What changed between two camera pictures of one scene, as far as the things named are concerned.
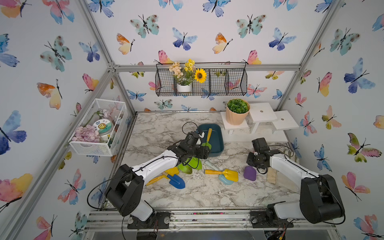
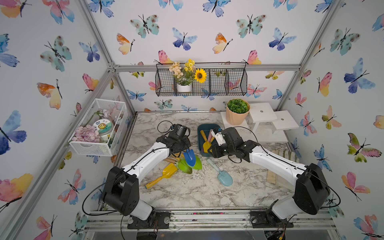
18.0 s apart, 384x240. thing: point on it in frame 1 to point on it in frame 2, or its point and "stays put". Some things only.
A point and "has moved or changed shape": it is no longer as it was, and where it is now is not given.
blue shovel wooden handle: (175, 181) has moved or changed shape
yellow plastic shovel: (230, 174) to (207, 145)
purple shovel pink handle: (250, 173) to (210, 135)
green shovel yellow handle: (195, 162) stays put
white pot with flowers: (184, 82) stays put
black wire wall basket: (222, 79) stays put
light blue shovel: (221, 178) stays put
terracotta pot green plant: (237, 110) stays put
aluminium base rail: (302, 220) stays put
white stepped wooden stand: (262, 122) stays put
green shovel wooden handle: (186, 169) stays put
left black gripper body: (199, 152) to (183, 144)
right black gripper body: (252, 160) to (223, 150)
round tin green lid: (105, 127) stays put
